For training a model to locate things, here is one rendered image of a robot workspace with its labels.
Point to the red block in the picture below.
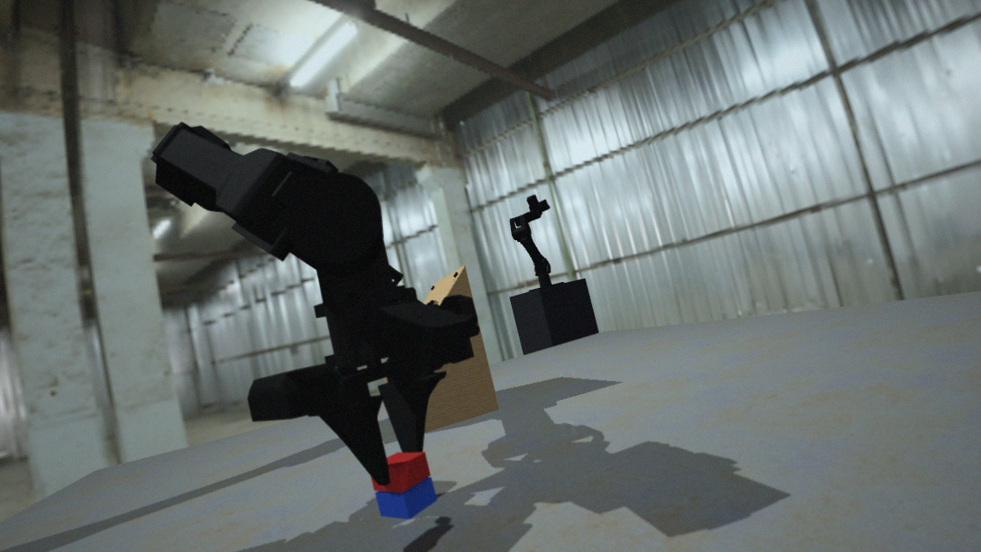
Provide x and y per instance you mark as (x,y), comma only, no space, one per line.
(406,470)

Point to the blue block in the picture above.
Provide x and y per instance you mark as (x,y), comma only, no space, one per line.
(409,503)

